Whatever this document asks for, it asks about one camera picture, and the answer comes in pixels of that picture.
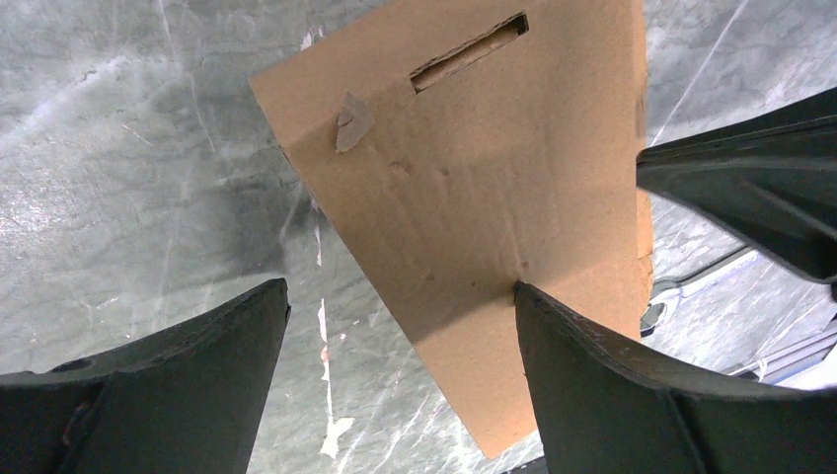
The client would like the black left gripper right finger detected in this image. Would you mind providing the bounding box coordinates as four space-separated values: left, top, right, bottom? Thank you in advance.
514 282 836 473

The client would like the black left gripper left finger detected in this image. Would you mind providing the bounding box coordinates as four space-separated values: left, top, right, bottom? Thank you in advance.
1 278 291 473

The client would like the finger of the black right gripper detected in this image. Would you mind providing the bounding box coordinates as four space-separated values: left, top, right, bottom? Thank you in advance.
637 89 836 285

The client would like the brown cardboard paper box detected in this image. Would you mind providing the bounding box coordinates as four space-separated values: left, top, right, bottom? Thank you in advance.
250 1 649 458

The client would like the silver combination wrench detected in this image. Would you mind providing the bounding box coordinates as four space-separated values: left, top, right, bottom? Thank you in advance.
640 246 759 338

